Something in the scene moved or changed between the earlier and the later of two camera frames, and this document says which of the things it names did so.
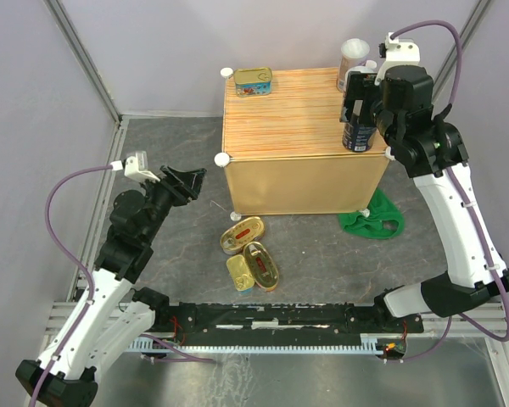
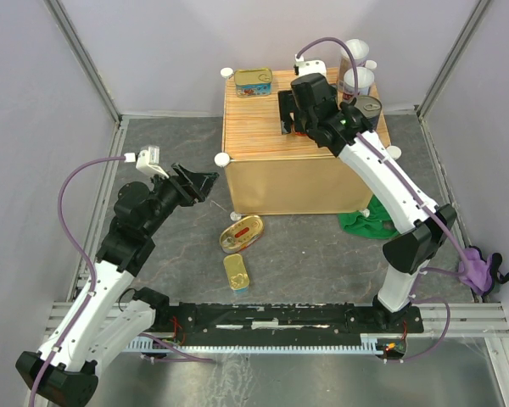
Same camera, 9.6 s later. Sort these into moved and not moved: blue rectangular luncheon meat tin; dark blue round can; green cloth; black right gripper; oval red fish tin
Moved: dark blue round can; black right gripper
Not moved: blue rectangular luncheon meat tin; oval red fish tin; green cloth
